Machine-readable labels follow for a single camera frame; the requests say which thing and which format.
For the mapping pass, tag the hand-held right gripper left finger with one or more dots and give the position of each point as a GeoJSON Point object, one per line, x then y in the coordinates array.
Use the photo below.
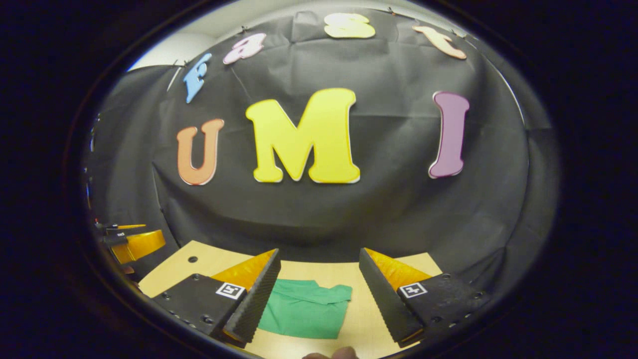
{"type": "Point", "coordinates": [256, 299]}

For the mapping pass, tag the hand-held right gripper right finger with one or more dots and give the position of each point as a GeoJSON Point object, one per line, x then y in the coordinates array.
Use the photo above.
{"type": "Point", "coordinates": [381, 296]}

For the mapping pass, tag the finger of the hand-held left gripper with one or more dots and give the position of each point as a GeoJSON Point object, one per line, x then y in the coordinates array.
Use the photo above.
{"type": "Point", "coordinates": [142, 244]}
{"type": "Point", "coordinates": [119, 229]}

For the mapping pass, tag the green T-shirt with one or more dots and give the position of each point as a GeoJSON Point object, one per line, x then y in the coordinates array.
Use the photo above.
{"type": "Point", "coordinates": [304, 311]}

